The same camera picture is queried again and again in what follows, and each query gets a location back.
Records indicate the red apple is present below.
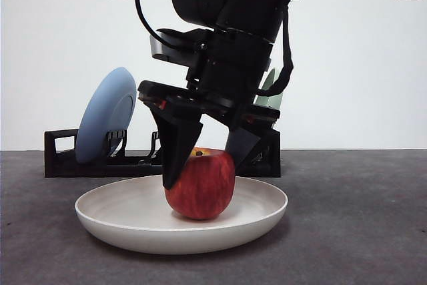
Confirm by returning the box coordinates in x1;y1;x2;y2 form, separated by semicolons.
163;147;237;221

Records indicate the cream yellow plate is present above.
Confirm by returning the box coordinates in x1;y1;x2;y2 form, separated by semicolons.
74;174;289;256

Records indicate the green plate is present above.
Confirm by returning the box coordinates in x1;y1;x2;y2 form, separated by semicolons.
254;67;285;110

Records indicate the blue plate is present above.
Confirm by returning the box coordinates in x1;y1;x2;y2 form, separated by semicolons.
74;67;138;165

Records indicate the black plate rack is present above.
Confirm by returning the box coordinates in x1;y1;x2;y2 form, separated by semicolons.
43;127;282;179

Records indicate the black braided cable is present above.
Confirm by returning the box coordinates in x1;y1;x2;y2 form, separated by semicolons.
258;0;296;97

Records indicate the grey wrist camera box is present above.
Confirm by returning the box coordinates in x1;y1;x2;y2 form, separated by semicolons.
148;27;201;67

